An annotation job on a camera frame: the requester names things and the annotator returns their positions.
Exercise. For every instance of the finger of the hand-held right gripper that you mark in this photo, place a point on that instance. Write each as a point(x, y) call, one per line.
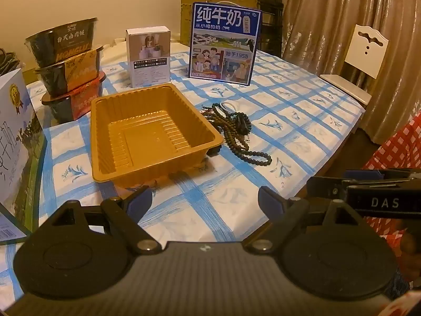
point(363, 172)
point(325, 187)

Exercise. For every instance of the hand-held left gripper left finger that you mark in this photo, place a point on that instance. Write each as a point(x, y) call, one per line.
point(139, 200)

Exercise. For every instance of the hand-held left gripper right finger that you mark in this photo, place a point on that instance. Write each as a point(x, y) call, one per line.
point(269, 200)

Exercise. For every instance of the yellow plastic tray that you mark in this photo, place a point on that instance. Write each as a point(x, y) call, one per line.
point(148, 138)

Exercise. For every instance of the person's right hand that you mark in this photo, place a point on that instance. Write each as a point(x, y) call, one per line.
point(411, 253)

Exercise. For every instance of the red instant rice bowl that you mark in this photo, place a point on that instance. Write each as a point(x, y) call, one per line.
point(79, 102)

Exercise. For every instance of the white wooden chair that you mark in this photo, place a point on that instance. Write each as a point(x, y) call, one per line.
point(365, 49)

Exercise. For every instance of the light blue milk gift box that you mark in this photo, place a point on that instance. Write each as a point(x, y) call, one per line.
point(16, 138)

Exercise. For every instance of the orange label instant rice bowl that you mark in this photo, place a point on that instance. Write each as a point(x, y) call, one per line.
point(72, 72)

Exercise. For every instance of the small white product box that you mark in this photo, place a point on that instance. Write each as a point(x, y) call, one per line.
point(149, 56)

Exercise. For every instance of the beige curtain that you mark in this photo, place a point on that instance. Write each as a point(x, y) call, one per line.
point(329, 13)

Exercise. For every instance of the blue illustrated milk carton box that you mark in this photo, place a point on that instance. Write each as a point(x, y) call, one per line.
point(223, 42)

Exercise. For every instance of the black instant rice bowl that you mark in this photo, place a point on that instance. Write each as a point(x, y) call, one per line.
point(62, 42)

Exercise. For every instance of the open cardboard box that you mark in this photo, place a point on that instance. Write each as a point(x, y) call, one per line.
point(187, 10)

